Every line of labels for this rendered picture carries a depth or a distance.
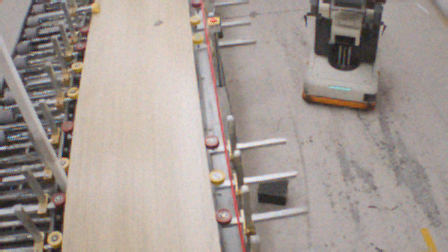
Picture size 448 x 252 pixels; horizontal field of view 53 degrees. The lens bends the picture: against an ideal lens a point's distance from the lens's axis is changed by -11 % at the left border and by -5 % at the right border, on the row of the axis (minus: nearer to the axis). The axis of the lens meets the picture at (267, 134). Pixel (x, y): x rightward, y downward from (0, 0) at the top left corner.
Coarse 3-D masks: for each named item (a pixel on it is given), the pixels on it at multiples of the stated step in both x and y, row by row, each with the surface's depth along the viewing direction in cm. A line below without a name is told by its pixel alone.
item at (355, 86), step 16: (320, 64) 408; (336, 64) 410; (368, 64) 408; (304, 80) 398; (320, 80) 394; (336, 80) 394; (352, 80) 393; (368, 80) 393; (304, 96) 407; (320, 96) 404; (336, 96) 399; (352, 96) 395; (368, 96) 393
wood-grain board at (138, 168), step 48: (96, 0) 378; (144, 0) 374; (96, 48) 330; (144, 48) 327; (192, 48) 325; (96, 96) 294; (144, 96) 292; (192, 96) 291; (96, 144) 266; (144, 144) 265; (192, 144) 264; (96, 192) 242; (144, 192) 242; (192, 192) 242; (96, 240) 222; (144, 240) 222; (192, 240) 222
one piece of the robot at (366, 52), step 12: (324, 0) 382; (372, 0) 383; (324, 12) 380; (372, 12) 371; (324, 24) 389; (324, 36) 397; (372, 36) 386; (324, 48) 406; (336, 48) 402; (348, 48) 396; (360, 48) 398; (372, 48) 395; (348, 60) 403; (360, 60) 410; (372, 60) 404
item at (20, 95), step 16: (0, 48) 180; (0, 64) 185; (16, 80) 194; (16, 96) 199; (32, 112) 209; (32, 128) 215; (48, 144) 227; (48, 160) 232; (64, 176) 245; (64, 192) 252
